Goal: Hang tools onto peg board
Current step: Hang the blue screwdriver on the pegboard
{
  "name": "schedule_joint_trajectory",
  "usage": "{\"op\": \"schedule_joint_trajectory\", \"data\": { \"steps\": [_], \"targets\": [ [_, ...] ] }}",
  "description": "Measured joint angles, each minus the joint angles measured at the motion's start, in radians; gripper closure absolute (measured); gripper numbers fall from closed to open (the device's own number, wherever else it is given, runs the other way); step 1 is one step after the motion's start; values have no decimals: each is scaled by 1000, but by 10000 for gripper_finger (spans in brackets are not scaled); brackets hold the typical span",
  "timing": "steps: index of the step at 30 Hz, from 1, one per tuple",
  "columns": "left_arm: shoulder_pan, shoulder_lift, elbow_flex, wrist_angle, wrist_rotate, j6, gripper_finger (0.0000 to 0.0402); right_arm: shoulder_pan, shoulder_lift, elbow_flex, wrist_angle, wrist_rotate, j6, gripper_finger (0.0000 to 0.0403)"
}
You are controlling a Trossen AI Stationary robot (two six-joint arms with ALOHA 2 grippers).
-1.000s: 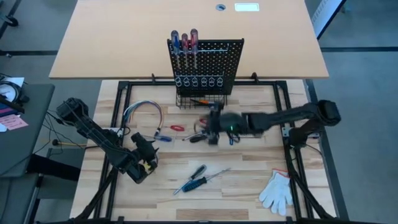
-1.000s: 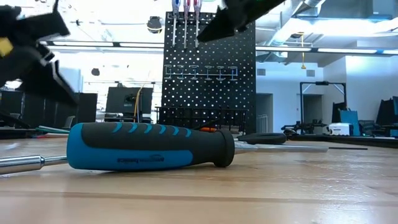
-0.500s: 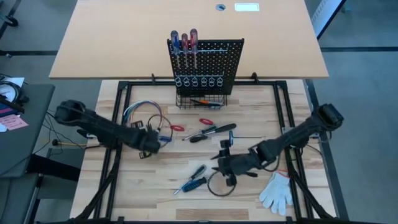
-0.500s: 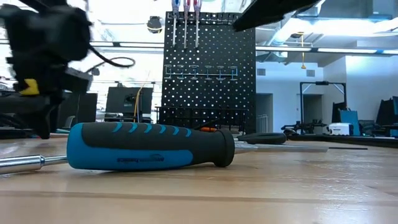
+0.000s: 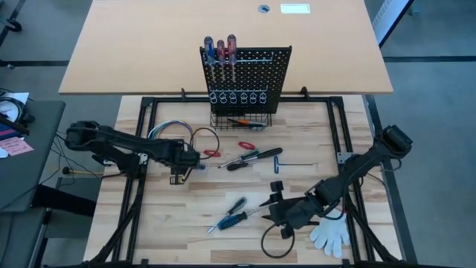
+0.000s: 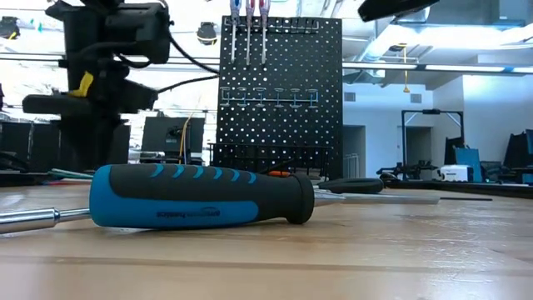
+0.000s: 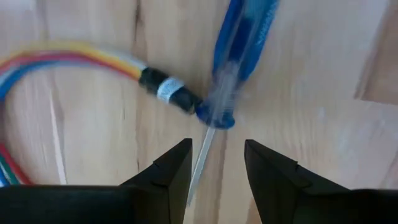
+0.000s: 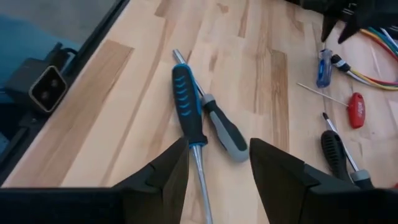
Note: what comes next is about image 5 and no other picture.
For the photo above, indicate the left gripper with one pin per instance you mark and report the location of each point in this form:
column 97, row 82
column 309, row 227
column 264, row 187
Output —
column 182, row 158

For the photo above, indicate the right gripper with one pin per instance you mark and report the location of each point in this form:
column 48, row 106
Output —
column 297, row 214

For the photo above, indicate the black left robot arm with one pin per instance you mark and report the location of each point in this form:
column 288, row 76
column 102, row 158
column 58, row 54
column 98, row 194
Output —
column 111, row 141

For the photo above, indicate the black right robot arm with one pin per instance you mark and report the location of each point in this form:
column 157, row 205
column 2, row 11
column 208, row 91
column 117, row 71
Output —
column 357, row 167

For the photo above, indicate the white knit work glove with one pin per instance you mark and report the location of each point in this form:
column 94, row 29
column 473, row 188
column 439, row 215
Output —
column 331, row 238

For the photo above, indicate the orange black hand tool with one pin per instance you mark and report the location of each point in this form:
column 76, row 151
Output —
column 245, row 121

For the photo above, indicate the small blue silver tool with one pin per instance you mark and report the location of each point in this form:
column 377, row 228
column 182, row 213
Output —
column 258, row 127

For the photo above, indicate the silver mounting plate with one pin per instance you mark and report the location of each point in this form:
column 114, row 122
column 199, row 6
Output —
column 344, row 157

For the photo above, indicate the yellow rod with black knob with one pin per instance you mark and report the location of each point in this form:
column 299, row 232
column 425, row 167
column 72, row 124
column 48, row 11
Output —
column 85, row 172

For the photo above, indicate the tan wooden desk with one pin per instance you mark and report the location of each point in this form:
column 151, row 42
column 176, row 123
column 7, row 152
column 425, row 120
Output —
column 148, row 44

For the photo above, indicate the black metal pegboard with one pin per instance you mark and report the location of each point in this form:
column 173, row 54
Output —
column 267, row 74

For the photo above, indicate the dark grey side table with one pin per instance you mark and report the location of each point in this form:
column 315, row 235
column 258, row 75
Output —
column 29, row 175

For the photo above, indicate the pink paper note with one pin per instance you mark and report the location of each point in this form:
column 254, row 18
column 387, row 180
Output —
column 15, row 146

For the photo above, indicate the white paper sheet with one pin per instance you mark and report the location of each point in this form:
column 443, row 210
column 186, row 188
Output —
column 18, row 97

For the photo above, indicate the white desk panel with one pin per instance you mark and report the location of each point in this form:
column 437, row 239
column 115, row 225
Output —
column 295, row 8

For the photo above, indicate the black caster wheel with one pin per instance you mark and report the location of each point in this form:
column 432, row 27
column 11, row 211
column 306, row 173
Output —
column 15, row 25

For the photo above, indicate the white perforated panel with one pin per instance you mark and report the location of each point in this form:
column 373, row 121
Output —
column 390, row 15

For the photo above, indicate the black aluminium table frame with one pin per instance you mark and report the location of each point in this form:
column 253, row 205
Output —
column 147, row 111

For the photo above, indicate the silver hook rail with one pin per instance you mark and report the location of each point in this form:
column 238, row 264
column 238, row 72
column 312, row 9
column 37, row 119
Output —
column 256, row 60

